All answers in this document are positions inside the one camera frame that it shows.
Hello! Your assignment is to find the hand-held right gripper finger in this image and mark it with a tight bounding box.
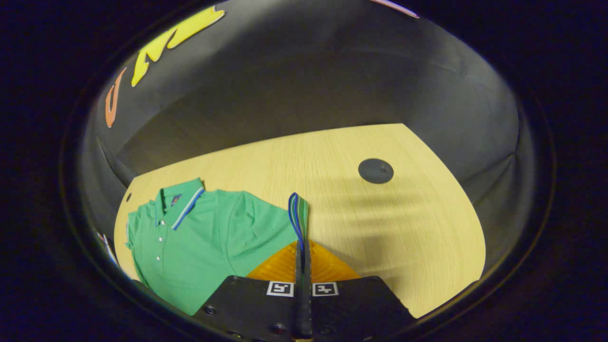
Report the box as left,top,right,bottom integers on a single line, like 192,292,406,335
303,240,418,342
192,240,304,342

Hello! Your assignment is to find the green T-shirt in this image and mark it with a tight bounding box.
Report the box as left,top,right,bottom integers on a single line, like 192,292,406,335
124,178,310,316

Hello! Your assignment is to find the black backdrop cloth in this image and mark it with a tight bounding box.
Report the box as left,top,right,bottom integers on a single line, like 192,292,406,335
78,0,535,295

